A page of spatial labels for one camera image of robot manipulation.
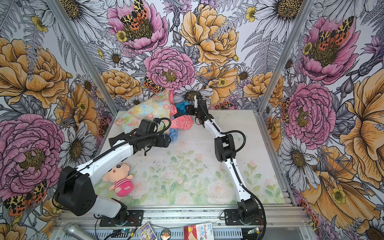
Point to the small picture card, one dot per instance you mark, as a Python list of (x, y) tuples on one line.
[(145, 232)]

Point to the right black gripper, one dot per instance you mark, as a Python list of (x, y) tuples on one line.
[(190, 109)]

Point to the round badge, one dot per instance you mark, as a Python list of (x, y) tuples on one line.
[(166, 234)]

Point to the pink striped plush doll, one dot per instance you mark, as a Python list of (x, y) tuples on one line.
[(121, 180)]

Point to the floral pastel cloth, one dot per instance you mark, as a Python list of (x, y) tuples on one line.
[(158, 106)]

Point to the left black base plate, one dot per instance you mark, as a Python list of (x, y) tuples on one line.
[(133, 218)]

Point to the teal cloth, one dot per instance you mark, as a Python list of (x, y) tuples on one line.
[(181, 107)]

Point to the red white bandage box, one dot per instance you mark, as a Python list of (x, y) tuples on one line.
[(199, 232)]

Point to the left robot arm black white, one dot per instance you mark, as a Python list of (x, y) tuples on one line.
[(75, 190)]

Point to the pink cloth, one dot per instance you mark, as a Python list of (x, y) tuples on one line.
[(183, 122)]

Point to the black cloth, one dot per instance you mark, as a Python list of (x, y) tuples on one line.
[(177, 115)]

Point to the light blue cloth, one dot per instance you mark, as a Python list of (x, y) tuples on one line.
[(173, 133)]

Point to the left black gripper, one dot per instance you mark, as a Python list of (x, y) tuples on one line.
[(160, 144)]

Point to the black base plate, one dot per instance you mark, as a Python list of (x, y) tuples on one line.
[(133, 218), (233, 218)]

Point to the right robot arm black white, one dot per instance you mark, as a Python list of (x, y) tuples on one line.
[(227, 145)]

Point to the silver microphone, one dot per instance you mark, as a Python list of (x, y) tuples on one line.
[(74, 230)]

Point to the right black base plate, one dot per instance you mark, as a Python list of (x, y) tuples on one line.
[(233, 218)]

